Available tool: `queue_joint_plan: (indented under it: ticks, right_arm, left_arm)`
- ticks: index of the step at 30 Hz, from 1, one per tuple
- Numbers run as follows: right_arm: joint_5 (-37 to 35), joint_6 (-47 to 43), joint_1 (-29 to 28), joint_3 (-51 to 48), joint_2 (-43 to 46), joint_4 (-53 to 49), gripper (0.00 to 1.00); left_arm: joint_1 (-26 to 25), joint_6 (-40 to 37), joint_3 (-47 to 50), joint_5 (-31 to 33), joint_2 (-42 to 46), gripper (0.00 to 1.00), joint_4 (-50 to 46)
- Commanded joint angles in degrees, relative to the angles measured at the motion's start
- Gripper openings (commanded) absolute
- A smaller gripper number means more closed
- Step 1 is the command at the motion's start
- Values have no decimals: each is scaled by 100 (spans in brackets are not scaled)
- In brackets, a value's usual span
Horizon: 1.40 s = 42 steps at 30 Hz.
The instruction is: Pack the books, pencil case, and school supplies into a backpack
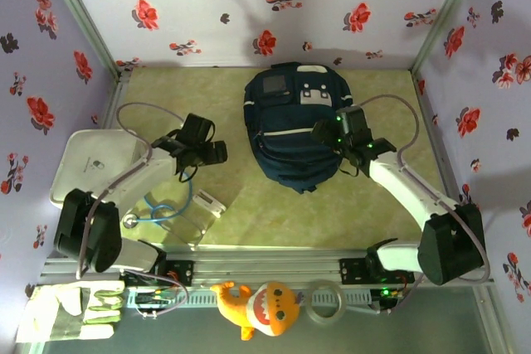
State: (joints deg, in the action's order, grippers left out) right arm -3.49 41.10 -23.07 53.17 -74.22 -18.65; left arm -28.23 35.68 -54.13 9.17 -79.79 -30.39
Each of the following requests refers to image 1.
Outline navy blue backpack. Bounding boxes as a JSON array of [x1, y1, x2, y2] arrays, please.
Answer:
[[243, 61, 353, 196]]

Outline blue tube stethoscope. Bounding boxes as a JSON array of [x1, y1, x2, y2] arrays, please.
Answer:
[[123, 167, 194, 229]]

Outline small white plastic stand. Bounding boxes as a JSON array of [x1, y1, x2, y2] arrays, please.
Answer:
[[192, 189, 227, 219]]

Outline white storage box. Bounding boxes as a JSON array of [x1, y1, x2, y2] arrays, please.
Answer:
[[49, 129, 144, 214]]

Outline orange shark plush toy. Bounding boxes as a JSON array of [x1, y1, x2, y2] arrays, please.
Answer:
[[209, 281, 300, 342]]

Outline clear tape roll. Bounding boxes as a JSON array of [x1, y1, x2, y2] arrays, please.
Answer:
[[305, 279, 345, 325]]

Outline white green work glove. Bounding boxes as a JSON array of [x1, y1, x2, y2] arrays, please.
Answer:
[[16, 279, 126, 345]]

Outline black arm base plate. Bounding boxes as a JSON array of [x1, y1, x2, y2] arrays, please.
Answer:
[[119, 259, 195, 288], [339, 257, 416, 285]]

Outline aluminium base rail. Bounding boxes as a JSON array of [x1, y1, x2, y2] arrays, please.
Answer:
[[39, 245, 497, 289]]

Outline white slotted cable duct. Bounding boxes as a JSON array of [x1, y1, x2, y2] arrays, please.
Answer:
[[126, 287, 374, 308]]

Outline aluminium corner post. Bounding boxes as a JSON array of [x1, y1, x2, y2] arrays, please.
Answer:
[[412, 0, 485, 73], [39, 0, 119, 77]]

